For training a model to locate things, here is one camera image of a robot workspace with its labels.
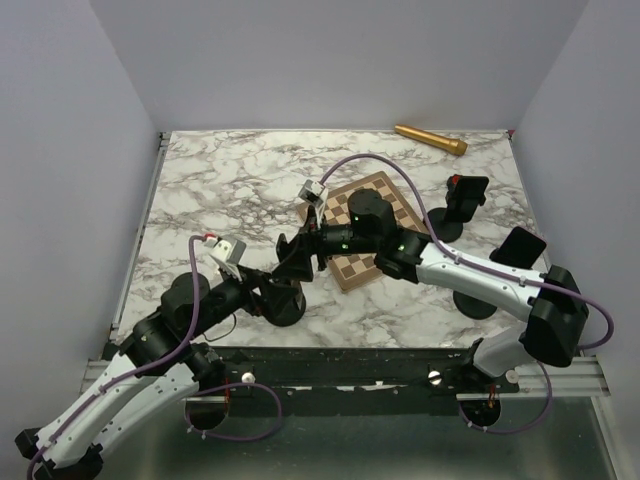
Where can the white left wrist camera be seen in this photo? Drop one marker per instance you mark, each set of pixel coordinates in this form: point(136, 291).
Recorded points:
point(226, 252)

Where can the red black knob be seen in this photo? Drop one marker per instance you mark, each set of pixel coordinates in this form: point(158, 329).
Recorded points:
point(453, 181)

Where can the black phone on right stand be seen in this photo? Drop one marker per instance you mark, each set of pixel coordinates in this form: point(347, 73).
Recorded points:
point(521, 249)

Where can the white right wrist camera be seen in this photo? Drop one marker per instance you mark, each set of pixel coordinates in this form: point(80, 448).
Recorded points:
point(315, 194)

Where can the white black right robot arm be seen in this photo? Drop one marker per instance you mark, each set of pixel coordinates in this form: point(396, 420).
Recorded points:
point(549, 306)

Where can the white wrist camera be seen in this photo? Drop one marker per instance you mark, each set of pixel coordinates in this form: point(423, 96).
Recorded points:
point(315, 194)
point(226, 252)

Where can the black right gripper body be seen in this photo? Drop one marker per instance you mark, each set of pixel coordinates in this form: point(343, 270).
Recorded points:
point(340, 239)

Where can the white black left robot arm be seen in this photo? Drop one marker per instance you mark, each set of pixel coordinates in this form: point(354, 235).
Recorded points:
point(158, 364)

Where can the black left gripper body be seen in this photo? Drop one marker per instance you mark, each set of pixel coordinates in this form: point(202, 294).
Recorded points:
point(238, 295)

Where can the gold microphone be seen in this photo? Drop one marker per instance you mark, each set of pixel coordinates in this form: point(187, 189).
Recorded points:
point(453, 146)

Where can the black mounting base plate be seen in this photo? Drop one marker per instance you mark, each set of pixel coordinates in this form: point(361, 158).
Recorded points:
point(265, 381)

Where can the aluminium rail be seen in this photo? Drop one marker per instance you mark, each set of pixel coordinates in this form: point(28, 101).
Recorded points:
point(584, 378)

